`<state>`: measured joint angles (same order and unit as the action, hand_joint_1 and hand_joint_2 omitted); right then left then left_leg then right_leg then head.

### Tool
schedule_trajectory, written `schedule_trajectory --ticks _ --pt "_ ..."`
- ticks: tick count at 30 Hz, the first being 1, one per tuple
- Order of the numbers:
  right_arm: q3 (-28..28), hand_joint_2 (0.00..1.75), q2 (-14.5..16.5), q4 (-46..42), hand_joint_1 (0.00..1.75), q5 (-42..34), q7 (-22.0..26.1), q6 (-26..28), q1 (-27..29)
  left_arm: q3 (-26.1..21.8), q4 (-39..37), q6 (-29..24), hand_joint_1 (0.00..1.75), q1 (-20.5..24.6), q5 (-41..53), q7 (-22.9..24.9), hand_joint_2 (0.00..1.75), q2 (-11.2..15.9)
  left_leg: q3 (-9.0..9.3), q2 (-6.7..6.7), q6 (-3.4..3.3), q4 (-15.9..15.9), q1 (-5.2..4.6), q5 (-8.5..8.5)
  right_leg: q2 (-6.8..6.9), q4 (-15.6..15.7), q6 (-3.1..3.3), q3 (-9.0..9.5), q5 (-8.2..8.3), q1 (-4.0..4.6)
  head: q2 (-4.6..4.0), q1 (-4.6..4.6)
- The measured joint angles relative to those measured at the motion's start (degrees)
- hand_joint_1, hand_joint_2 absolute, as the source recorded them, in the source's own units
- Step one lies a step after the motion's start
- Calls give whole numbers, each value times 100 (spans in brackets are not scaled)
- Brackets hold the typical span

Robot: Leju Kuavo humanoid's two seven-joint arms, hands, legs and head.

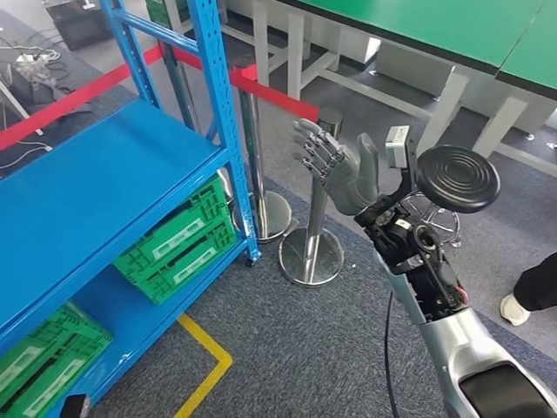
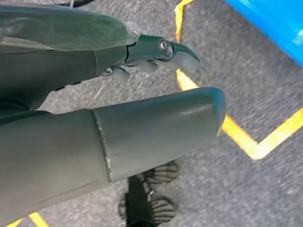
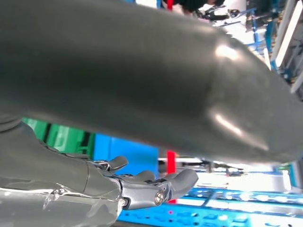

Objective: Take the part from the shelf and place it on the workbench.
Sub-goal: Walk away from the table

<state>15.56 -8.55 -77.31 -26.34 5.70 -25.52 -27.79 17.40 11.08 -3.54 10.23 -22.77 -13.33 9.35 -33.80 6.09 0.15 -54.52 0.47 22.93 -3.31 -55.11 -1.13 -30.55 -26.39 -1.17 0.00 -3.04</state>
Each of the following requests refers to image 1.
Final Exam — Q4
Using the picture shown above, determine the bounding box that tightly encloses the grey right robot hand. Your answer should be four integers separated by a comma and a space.
292, 118, 381, 218

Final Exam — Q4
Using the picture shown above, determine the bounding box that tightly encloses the green workbench mat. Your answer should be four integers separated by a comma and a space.
278, 0, 557, 100

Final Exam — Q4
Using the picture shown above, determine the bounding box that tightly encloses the blue metal shelf rack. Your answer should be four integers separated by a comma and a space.
0, 0, 262, 418

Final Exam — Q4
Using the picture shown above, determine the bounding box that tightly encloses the red barrier belt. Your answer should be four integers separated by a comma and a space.
171, 47, 321, 124
0, 44, 165, 152

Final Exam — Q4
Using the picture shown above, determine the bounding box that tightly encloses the black stool chrome base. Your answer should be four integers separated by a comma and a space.
399, 145, 501, 250

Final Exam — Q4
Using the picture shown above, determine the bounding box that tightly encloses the green folded plastic crate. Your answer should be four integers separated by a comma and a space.
0, 302, 103, 399
112, 175, 231, 280
138, 216, 238, 307
2, 331, 114, 418

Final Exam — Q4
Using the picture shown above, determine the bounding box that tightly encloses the person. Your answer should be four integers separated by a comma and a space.
499, 253, 557, 327

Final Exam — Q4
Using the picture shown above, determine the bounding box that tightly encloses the black microwave oven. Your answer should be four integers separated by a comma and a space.
45, 0, 112, 52

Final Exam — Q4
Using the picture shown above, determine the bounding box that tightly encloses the grey bag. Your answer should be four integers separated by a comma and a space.
6, 57, 60, 108

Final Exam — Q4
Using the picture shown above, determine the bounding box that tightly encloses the white power strip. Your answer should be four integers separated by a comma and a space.
17, 51, 60, 65

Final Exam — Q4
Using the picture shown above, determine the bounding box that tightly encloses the white desk leg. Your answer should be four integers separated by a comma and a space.
0, 79, 45, 138

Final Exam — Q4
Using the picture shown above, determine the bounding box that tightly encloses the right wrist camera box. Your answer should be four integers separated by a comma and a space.
385, 125, 420, 200

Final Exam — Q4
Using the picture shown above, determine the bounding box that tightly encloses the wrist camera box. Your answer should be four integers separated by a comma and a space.
60, 394, 91, 418
385, 125, 420, 200

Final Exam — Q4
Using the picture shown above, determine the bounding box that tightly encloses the white workbench frame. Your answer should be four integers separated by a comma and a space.
165, 0, 557, 177

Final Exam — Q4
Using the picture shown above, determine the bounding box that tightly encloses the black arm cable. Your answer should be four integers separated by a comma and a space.
383, 291, 400, 418

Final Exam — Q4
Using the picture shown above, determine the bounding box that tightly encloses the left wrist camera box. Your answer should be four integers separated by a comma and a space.
60, 394, 91, 418

